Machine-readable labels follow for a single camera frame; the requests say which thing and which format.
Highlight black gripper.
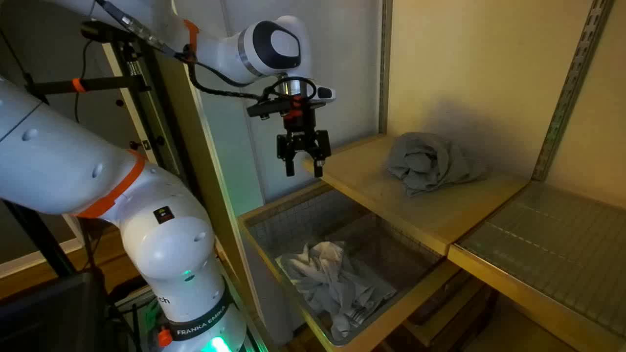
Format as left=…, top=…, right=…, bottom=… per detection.
left=278, top=96, right=331, bottom=178

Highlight white cloth from tray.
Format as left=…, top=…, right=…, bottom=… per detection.
left=302, top=241, right=345, bottom=282

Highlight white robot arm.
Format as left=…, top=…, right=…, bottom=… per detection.
left=0, top=0, right=335, bottom=352

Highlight grey cloth on shelf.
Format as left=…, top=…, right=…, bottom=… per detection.
left=386, top=133, right=488, bottom=194

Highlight white cloths in tray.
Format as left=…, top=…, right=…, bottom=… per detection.
left=276, top=245, right=398, bottom=341

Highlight wooden shelf board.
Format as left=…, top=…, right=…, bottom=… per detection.
left=300, top=133, right=529, bottom=258

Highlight grey mesh shelf board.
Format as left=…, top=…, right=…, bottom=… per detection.
left=448, top=184, right=626, bottom=352

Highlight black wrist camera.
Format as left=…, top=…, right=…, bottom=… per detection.
left=245, top=84, right=337, bottom=120

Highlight mesh wire tray bin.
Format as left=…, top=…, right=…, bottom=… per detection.
left=241, top=184, right=458, bottom=352

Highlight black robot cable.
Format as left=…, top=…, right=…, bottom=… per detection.
left=171, top=0, right=276, bottom=104

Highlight black camera stand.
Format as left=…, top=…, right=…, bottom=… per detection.
left=28, top=22, right=178, bottom=170

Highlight metal shelf upright rail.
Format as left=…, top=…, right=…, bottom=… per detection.
left=533, top=0, right=617, bottom=182

